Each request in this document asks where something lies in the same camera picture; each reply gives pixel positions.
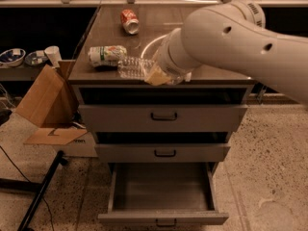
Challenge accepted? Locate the bottom grey drawer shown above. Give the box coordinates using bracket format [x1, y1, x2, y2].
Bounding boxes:
[98, 163, 229, 228]

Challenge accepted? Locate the white paper cup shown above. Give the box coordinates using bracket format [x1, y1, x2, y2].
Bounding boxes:
[44, 45, 62, 66]

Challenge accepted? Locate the middle grey drawer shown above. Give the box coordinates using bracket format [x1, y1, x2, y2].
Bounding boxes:
[95, 132, 230, 163]

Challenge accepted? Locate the brown cardboard box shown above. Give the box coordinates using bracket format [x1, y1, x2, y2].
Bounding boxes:
[15, 61, 87, 145]

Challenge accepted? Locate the green white crushed can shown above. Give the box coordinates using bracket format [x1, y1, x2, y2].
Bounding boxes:
[88, 45, 127, 67]

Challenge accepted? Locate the black floor cable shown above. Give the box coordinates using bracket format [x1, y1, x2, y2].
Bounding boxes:
[0, 144, 56, 231]

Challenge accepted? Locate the grey drawer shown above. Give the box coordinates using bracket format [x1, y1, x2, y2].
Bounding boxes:
[95, 132, 230, 163]
[80, 88, 247, 133]
[98, 163, 229, 228]

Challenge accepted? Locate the blue white bowl right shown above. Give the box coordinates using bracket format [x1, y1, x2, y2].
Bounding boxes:
[24, 50, 48, 67]

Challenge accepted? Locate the clear plastic water bottle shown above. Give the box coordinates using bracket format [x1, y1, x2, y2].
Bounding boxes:
[117, 57, 192, 85]

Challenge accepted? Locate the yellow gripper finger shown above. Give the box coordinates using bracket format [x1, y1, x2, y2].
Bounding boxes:
[144, 64, 171, 86]

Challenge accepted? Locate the red soda can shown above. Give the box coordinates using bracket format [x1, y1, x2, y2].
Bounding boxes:
[120, 9, 139, 35]

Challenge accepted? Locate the top grey drawer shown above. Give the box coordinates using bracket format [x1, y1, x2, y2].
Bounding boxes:
[80, 88, 247, 133]

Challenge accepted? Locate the black stand leg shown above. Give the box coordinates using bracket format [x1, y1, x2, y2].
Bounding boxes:
[0, 151, 67, 231]

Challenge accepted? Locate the grey drawer cabinet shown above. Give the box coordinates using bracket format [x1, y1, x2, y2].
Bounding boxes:
[69, 5, 254, 163]

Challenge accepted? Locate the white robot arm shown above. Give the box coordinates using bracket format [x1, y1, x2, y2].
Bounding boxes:
[145, 0, 308, 105]

